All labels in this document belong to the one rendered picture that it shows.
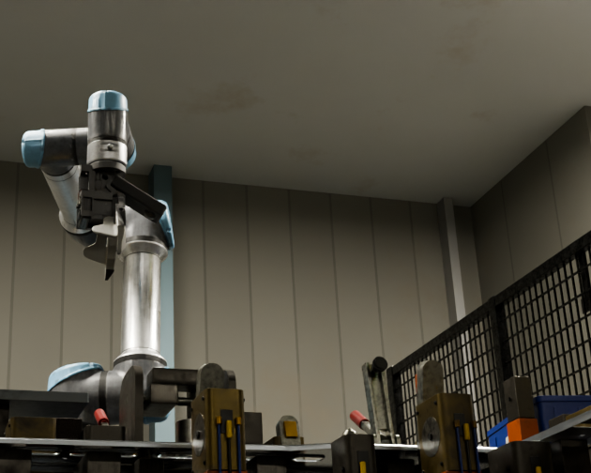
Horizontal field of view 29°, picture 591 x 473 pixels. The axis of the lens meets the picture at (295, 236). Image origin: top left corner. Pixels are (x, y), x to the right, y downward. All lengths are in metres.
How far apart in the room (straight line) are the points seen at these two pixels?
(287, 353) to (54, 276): 1.03
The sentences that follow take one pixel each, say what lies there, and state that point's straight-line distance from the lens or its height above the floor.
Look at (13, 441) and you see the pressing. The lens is 1.69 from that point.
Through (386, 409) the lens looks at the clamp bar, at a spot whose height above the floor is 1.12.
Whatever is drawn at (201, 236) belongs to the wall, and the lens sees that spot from 5.00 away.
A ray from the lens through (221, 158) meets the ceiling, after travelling 4.92.
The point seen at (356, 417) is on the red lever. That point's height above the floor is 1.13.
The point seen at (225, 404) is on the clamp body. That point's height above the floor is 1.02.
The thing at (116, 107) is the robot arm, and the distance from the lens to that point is 2.23.
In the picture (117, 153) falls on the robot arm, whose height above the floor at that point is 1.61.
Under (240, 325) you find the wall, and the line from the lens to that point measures 4.90.
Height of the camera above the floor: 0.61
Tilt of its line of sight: 23 degrees up
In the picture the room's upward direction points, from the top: 3 degrees counter-clockwise
